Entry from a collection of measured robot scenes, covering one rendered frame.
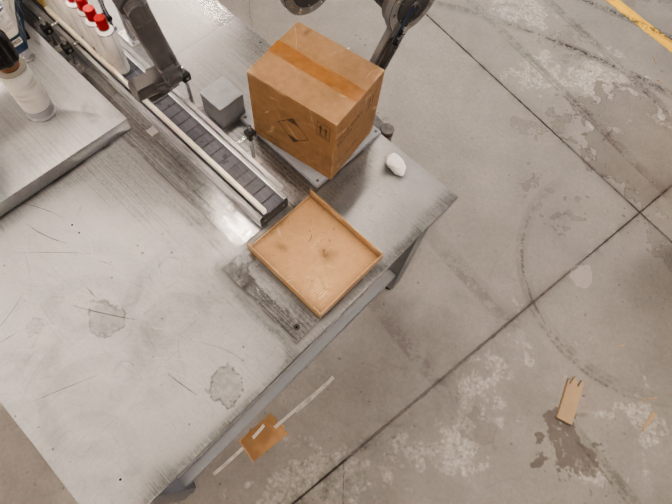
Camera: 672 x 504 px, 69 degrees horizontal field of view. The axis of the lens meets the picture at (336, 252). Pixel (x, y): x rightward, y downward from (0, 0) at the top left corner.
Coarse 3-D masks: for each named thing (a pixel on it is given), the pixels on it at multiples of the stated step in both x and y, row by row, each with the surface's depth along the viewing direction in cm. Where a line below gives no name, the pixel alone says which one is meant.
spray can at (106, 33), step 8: (96, 16) 142; (104, 16) 142; (96, 24) 143; (104, 24) 143; (96, 32) 146; (104, 32) 145; (112, 32) 146; (104, 40) 147; (112, 40) 148; (104, 48) 150; (112, 48) 150; (120, 48) 152; (112, 56) 152; (120, 56) 154; (112, 64) 156; (120, 64) 156; (128, 64) 159; (120, 72) 159; (128, 72) 160
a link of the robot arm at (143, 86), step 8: (152, 72) 132; (176, 72) 129; (136, 80) 130; (144, 80) 131; (152, 80) 131; (160, 80) 132; (168, 80) 131; (176, 80) 131; (136, 88) 130; (144, 88) 131; (152, 88) 133; (136, 96) 133; (144, 96) 133
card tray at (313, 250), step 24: (312, 192) 149; (288, 216) 149; (312, 216) 149; (336, 216) 148; (264, 240) 145; (288, 240) 146; (312, 240) 146; (336, 240) 147; (360, 240) 147; (264, 264) 142; (288, 264) 143; (312, 264) 143; (336, 264) 144; (360, 264) 144; (312, 288) 140; (336, 288) 141
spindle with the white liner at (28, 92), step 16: (0, 32) 127; (0, 48) 127; (0, 64) 130; (16, 64) 134; (0, 80) 136; (16, 80) 136; (32, 80) 140; (16, 96) 141; (32, 96) 142; (48, 96) 149; (32, 112) 147; (48, 112) 150
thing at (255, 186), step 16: (32, 0) 170; (48, 16) 171; (128, 80) 159; (176, 112) 156; (192, 128) 154; (208, 144) 152; (224, 160) 150; (240, 160) 150; (240, 176) 148; (256, 176) 148; (256, 192) 146; (272, 192) 146; (256, 208) 145; (272, 208) 144
